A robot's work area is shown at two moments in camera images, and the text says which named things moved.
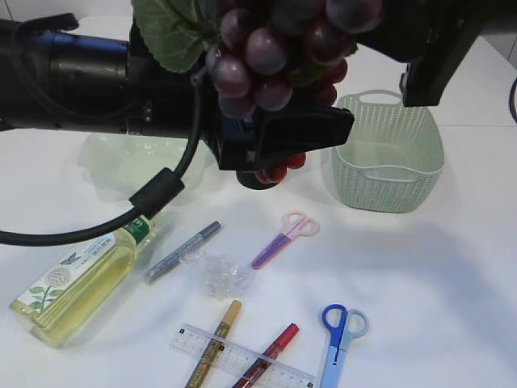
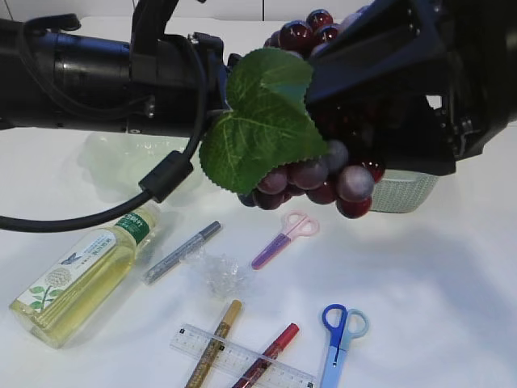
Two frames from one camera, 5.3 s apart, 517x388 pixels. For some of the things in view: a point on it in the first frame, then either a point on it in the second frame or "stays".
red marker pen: [250, 379] stays
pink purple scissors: [298, 224] stays
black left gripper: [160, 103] stays
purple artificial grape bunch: [259, 52] -> [269, 147]
